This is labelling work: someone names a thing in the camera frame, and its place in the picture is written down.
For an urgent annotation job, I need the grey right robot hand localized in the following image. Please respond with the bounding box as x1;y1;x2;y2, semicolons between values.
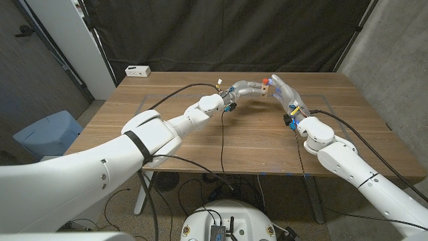
269;74;311;125

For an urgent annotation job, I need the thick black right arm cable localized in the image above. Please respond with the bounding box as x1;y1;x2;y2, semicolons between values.
309;109;428;204

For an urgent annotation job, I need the blue plastic bin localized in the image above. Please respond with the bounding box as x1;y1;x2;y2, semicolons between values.
12;110;84;161

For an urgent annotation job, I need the thin black wrist wire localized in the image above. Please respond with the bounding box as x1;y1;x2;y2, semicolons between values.
294;129;428;232
152;111;235;191

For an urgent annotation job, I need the round black floor fan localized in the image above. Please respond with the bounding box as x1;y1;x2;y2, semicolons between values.
154;171;180;193

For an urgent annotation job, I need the thin black left wrist wire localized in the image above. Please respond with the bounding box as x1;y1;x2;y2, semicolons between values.
152;111;235;191

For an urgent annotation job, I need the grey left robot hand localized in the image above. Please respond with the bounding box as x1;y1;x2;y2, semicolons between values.
221;80;265;106

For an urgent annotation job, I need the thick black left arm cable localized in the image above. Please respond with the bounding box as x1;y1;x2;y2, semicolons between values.
136;82;221;241

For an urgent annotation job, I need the white cabinet panel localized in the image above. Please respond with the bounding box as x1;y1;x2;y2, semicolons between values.
25;0;117;100

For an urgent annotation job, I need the white table leg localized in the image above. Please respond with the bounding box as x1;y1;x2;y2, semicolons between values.
133;171;155;216

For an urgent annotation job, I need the black floor cable tangle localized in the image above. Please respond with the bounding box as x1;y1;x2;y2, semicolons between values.
177;172;268;215

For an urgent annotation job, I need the grey table leg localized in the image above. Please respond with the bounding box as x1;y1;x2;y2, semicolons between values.
302;175;326;224

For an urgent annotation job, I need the thin black right wrist wire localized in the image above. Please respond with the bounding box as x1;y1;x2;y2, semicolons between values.
294;129;428;232

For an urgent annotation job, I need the white power strip box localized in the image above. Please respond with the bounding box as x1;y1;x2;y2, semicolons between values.
124;65;152;78

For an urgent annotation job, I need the black door handle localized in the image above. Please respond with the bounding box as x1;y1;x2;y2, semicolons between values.
14;25;35;37

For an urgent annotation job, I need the grey device on torso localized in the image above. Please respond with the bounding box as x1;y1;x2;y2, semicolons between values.
209;224;227;241

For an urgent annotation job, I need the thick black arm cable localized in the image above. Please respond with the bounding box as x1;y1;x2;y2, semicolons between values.
309;109;428;204
136;82;221;241

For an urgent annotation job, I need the black backdrop curtain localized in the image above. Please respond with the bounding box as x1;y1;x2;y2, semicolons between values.
82;0;381;83

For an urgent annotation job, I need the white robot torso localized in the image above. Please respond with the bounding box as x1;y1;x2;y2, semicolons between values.
180;199;278;241

